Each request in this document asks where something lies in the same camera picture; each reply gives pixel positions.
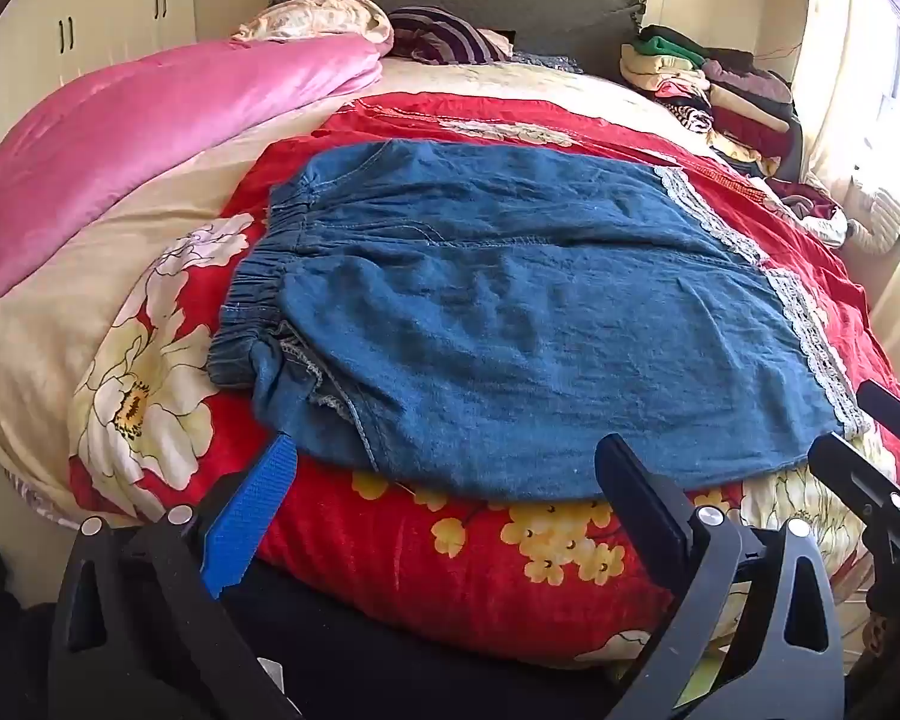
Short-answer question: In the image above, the grey padded headboard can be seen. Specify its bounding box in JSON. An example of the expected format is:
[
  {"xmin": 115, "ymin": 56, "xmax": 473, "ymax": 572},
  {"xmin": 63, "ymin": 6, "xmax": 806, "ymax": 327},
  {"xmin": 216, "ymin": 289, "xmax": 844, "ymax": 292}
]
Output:
[{"xmin": 268, "ymin": 0, "xmax": 647, "ymax": 80}]

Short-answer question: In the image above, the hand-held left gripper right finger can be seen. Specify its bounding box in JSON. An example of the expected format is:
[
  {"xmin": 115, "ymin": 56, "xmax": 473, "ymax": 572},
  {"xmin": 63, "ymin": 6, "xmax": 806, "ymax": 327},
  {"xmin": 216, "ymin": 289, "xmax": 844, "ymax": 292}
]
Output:
[{"xmin": 595, "ymin": 433, "xmax": 845, "ymax": 720}]

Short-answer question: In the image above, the purple striped pillow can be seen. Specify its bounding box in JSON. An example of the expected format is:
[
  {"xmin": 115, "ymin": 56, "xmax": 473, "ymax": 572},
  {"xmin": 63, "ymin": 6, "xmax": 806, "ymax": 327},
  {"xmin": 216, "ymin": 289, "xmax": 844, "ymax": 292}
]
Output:
[{"xmin": 386, "ymin": 6, "xmax": 515, "ymax": 65}]

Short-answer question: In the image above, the pile of folded clothes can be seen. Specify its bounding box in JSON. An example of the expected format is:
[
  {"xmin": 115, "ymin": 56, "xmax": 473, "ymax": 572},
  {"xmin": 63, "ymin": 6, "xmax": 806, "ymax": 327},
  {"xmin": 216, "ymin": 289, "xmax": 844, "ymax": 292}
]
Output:
[{"xmin": 619, "ymin": 25, "xmax": 807, "ymax": 181}]

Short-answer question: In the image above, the white and red cloth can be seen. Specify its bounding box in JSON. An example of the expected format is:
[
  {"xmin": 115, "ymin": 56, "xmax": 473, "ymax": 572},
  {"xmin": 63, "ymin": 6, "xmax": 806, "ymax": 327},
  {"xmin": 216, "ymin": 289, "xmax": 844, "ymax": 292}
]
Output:
[{"xmin": 765, "ymin": 178, "xmax": 848, "ymax": 248}]

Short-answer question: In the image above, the cream wardrobe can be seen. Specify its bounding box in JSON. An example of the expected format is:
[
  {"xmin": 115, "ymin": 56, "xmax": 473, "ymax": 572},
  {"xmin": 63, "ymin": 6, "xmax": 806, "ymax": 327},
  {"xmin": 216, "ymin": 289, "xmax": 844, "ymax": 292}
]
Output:
[{"xmin": 0, "ymin": 0, "xmax": 196, "ymax": 128}]

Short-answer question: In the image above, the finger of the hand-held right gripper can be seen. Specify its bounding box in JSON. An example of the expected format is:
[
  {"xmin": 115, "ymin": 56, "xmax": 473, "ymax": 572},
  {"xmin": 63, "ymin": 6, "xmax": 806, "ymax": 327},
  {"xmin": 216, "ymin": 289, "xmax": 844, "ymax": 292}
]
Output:
[
  {"xmin": 808, "ymin": 433, "xmax": 900, "ymax": 605},
  {"xmin": 857, "ymin": 381, "xmax": 900, "ymax": 460}
]

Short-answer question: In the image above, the pink quilt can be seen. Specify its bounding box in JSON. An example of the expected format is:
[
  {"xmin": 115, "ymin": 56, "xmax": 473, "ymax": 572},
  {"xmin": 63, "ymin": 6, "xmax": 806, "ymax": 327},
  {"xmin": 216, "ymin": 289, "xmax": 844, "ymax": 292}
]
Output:
[{"xmin": 0, "ymin": 34, "xmax": 383, "ymax": 306}]

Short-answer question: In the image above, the cream floral quilt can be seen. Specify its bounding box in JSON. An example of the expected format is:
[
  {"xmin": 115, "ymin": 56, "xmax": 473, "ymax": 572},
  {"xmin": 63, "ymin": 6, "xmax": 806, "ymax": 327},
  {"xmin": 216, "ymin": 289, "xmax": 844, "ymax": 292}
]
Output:
[{"xmin": 232, "ymin": 0, "xmax": 395, "ymax": 57}]

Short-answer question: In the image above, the cream curtain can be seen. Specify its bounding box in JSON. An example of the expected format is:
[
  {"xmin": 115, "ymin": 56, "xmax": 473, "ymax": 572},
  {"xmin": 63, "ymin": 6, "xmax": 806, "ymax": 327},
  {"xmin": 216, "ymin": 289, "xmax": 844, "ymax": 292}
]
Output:
[{"xmin": 791, "ymin": 0, "xmax": 900, "ymax": 316}]

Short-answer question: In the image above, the red floral blanket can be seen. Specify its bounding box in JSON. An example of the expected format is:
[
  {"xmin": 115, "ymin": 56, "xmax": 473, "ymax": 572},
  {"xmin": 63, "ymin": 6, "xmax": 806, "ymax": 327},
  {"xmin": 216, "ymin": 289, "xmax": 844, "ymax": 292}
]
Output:
[{"xmin": 67, "ymin": 90, "xmax": 900, "ymax": 672}]

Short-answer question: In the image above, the grey patterned pillow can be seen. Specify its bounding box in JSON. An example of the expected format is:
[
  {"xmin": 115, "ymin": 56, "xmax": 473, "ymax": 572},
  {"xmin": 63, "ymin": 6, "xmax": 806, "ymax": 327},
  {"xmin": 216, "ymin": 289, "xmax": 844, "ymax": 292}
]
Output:
[{"xmin": 508, "ymin": 51, "xmax": 587, "ymax": 76}]

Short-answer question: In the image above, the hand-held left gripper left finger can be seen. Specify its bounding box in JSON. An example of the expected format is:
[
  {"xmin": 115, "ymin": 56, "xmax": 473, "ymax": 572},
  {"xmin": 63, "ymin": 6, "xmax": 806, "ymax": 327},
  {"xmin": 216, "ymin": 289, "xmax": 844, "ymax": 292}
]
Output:
[{"xmin": 49, "ymin": 431, "xmax": 301, "ymax": 720}]

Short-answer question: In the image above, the cream bed cover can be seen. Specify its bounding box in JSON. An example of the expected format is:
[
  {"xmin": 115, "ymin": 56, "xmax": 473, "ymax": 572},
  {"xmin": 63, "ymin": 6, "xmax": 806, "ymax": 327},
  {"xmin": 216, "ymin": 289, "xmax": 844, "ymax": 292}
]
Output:
[{"xmin": 0, "ymin": 52, "xmax": 676, "ymax": 533}]

